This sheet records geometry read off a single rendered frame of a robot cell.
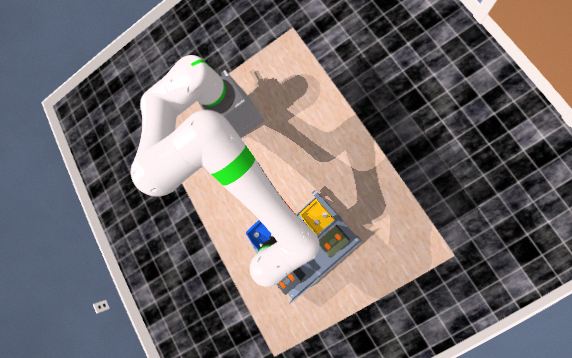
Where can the blue bin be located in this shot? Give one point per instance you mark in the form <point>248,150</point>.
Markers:
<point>263,234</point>

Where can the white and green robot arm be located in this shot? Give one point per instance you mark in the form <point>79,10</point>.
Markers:
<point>206,139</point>

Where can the yellow bin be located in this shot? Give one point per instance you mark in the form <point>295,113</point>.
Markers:
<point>314,212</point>

